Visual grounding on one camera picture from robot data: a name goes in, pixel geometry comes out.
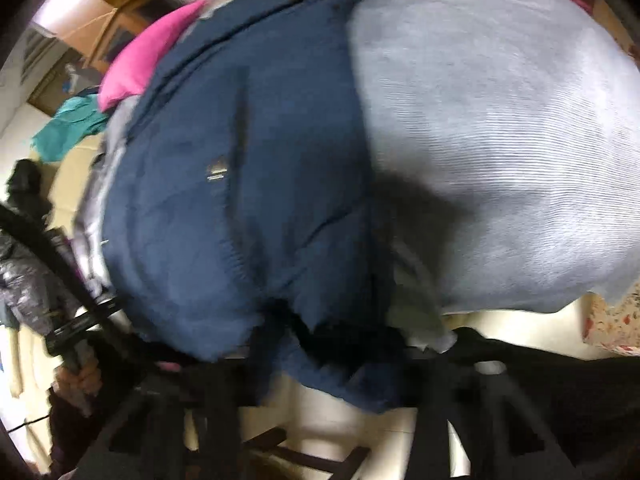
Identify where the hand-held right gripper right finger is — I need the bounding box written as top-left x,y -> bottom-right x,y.
400,355 -> 586,480

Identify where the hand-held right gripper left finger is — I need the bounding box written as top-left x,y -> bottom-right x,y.
70,355 -> 251,480

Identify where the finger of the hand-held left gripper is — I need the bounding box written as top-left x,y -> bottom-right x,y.
0,202 -> 118,311

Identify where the navy blue puffer jacket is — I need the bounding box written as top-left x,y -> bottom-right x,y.
100,0 -> 416,413

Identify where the person's left forearm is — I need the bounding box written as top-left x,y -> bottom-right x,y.
46,390 -> 108,478

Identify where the person's left hand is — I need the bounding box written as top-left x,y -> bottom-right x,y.
54,355 -> 104,412

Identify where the glossy black puffer jacket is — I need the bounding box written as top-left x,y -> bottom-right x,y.
0,230 -> 83,336

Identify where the black garment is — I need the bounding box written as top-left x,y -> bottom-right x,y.
5,159 -> 53,226

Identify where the beige leather sofa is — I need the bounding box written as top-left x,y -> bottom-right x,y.
15,147 -> 601,480

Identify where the teal garment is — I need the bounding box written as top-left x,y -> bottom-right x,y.
30,95 -> 111,163

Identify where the dark cloth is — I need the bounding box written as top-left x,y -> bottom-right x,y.
450,327 -> 640,480

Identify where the wooden cabinet with dark panels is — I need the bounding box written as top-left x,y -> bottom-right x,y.
27,25 -> 151,116

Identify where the floral patterned cloth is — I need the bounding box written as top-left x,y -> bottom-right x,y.
582,280 -> 640,353

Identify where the pink pillow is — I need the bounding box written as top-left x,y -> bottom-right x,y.
97,0 -> 208,113

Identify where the grey bed sheet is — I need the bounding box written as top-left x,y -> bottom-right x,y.
75,0 -> 640,356

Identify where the black cable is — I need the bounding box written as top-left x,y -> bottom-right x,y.
9,415 -> 52,432

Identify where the dark wooden frame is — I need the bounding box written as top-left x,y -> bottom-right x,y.
245,427 -> 373,478

